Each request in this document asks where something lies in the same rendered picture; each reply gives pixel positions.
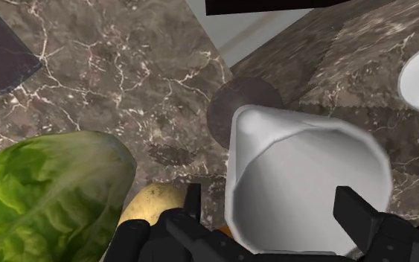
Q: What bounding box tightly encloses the yellow-brown potato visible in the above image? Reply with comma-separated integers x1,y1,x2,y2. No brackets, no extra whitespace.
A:
117,182,188,228

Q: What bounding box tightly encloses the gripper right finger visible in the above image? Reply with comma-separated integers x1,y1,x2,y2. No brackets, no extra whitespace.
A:
333,185,419,262

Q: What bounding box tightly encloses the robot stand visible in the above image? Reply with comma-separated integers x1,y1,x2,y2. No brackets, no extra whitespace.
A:
205,0,345,16

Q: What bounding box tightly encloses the green lettuce head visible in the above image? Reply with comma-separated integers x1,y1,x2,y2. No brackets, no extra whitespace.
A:
0,130,138,262

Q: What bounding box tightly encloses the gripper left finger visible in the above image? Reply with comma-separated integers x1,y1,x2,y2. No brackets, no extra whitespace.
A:
103,182,258,262

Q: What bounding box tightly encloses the small orange object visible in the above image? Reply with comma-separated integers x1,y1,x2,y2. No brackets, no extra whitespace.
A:
216,225,234,239

